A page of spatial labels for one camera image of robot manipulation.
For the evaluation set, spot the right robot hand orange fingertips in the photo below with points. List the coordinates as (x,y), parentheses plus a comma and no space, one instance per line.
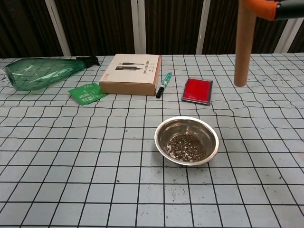
(266,8)

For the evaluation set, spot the wooden rolling pin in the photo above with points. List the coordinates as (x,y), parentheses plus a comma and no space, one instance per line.
(243,47)

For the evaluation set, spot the stainless steel bowl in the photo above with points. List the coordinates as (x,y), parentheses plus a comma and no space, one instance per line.
(164,135)

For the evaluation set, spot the red ink pad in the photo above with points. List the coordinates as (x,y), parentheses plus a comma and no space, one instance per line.
(197,90)

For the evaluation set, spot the green marker pen black cap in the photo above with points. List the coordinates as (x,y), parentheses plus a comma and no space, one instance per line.
(165,83)

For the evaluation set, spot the crushed dark spice grains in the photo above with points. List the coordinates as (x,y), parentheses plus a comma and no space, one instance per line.
(186,148)

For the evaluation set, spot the green tea sachet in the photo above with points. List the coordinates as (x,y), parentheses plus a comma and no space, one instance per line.
(86,93)

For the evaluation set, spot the green transparent plastic bottle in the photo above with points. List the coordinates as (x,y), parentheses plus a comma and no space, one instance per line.
(35,73)

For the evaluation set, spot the grey grid pattern tablecloth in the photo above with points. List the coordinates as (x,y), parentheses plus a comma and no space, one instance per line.
(71,166)

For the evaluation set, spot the white frame post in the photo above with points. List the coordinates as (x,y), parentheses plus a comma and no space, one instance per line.
(286,35)
(203,26)
(58,28)
(138,26)

